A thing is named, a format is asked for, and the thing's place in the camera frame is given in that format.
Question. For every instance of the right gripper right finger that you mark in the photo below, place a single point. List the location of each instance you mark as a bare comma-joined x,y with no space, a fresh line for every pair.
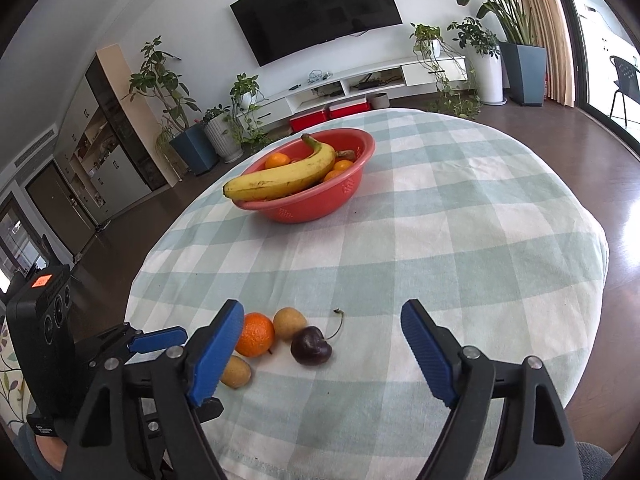
533,440

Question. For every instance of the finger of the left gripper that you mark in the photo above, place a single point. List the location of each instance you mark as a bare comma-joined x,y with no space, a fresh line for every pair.
158,340

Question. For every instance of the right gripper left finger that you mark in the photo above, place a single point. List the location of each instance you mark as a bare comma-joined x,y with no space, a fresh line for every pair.
210,359

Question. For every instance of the brown kiwi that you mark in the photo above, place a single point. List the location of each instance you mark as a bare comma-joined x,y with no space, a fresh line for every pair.
287,322
237,373

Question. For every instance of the orange mandarin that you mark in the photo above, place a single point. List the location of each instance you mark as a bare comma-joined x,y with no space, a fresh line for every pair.
257,335

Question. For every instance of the dark cherry with stem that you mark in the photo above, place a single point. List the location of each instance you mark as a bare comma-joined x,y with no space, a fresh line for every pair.
311,347

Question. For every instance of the left hand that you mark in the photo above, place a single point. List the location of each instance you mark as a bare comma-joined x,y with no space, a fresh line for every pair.
53,450

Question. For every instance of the top yellow banana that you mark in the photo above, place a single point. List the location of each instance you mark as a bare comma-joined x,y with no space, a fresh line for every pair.
275,183

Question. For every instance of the tree plant blue pot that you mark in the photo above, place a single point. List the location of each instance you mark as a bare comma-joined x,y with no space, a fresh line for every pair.
156,80

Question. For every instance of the red plastic bowl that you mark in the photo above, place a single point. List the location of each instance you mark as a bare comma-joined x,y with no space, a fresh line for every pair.
321,198

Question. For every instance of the orange in bowl left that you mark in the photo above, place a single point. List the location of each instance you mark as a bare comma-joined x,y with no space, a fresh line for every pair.
277,159

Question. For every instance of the orange in bowl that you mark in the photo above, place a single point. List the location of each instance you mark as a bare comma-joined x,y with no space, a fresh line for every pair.
277,159
339,167

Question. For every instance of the ribbed white pot plant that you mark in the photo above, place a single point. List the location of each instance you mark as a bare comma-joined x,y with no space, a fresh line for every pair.
216,127

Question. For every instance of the checkered green white tablecloth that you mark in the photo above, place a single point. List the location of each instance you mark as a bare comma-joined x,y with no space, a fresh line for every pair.
452,213

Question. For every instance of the orange in bowl right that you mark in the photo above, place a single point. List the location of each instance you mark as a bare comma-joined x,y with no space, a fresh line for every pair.
339,167

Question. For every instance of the red storage box left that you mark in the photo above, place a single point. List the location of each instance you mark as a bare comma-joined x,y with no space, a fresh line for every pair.
308,119

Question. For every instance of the red storage box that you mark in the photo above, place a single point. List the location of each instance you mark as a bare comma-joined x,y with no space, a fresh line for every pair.
308,119
347,108

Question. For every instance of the trailing vine plant left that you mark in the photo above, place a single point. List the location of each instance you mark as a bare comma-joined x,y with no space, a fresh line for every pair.
246,129

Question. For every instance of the trailing vine plant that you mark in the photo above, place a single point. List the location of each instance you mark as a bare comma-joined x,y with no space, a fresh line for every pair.
453,93
246,129

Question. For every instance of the red storage box right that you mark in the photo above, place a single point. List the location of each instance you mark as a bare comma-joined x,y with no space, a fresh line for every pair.
347,108

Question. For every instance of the white tv console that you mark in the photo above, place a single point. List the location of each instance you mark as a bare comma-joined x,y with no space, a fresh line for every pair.
397,78

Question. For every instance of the small grey pot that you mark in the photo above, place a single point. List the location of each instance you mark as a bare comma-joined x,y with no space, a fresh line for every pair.
379,101

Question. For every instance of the trailing vine plant right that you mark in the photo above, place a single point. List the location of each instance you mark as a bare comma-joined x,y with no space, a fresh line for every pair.
453,93

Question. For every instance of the black balcony chair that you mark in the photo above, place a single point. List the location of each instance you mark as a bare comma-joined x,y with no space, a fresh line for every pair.
627,84

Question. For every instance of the bushy plant white pot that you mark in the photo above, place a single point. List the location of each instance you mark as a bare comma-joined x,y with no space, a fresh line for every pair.
483,58

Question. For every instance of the beige curtain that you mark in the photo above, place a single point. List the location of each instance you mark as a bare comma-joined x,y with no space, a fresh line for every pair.
549,25

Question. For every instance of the tall plant blue pot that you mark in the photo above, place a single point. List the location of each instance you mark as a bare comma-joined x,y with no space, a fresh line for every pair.
524,60

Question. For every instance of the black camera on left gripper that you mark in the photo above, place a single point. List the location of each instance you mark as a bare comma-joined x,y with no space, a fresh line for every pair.
36,316

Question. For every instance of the wall storage cabinet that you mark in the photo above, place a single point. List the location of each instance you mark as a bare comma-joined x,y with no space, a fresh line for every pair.
107,145

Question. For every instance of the black wall television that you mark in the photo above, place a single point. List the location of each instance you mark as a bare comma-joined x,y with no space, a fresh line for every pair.
275,29

